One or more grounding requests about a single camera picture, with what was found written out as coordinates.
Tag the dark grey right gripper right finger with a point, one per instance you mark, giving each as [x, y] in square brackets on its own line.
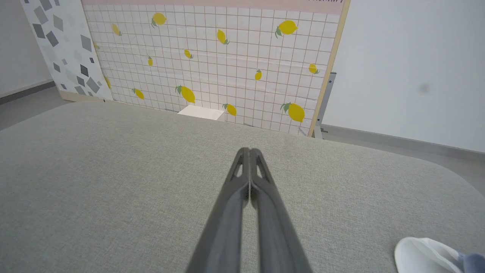
[278, 242]

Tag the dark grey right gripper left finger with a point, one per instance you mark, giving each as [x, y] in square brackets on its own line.
[223, 235]

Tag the light blue and white shirt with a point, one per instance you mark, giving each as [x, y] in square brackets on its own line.
[424, 258]

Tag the white box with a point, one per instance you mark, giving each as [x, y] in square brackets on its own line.
[201, 112]

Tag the grey metal panel support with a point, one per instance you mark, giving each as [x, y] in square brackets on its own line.
[324, 106]

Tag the lemon print grid partition panel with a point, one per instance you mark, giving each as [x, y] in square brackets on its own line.
[227, 60]

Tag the white terrazzo pattern panel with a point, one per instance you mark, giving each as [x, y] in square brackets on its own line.
[68, 45]

